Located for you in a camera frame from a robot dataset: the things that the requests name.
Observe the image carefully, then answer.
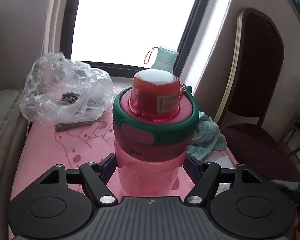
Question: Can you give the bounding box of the frosted bottle mint cap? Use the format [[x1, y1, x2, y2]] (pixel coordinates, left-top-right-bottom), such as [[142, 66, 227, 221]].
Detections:
[[143, 47, 179, 73]]

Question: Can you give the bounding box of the pink water bottle green lid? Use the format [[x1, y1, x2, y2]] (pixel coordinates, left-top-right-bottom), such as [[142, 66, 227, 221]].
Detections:
[[113, 69, 199, 197]]

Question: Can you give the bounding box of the clear plastic bag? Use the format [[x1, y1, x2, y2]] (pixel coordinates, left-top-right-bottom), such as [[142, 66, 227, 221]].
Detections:
[[20, 53, 115, 125]]

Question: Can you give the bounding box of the dark maroon chair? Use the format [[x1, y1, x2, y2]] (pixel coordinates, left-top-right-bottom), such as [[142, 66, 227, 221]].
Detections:
[[215, 8, 300, 182]]

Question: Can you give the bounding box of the teal green cloth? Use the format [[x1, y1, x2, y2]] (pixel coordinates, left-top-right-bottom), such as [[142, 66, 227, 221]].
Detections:
[[188, 112, 227, 161]]

